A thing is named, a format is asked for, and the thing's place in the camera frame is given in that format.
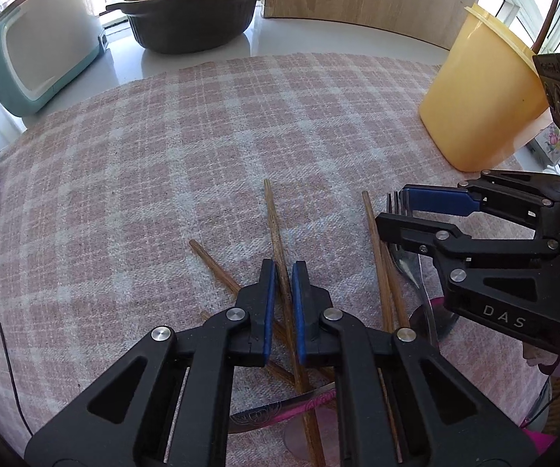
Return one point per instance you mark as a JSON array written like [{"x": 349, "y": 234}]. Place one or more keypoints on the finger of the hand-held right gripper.
[
  {"x": 406, "y": 228},
  {"x": 440, "y": 200}
]

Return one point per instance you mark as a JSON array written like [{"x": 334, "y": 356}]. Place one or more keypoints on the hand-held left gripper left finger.
[{"x": 269, "y": 311}]

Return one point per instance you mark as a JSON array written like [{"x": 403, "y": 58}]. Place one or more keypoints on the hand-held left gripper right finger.
[{"x": 299, "y": 311}]

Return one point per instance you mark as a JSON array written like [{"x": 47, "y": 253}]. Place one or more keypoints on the metal fork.
[{"x": 406, "y": 265}]

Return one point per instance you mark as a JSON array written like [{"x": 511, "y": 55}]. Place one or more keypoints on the pink patterned metal utensil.
[{"x": 270, "y": 411}]

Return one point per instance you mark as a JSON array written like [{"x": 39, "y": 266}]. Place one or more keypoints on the yellow plastic utensil holder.
[{"x": 479, "y": 97}]

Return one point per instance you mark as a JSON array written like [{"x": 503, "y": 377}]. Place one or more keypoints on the floral printed box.
[{"x": 547, "y": 146}]

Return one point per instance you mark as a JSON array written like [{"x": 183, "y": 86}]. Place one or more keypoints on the pink plaid cloth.
[{"x": 139, "y": 180}]

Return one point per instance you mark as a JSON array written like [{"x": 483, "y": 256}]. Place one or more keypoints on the black ribbed cooking pot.
[{"x": 187, "y": 24}]

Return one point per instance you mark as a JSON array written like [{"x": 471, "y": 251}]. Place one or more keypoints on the teal and white appliance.
[{"x": 42, "y": 44}]

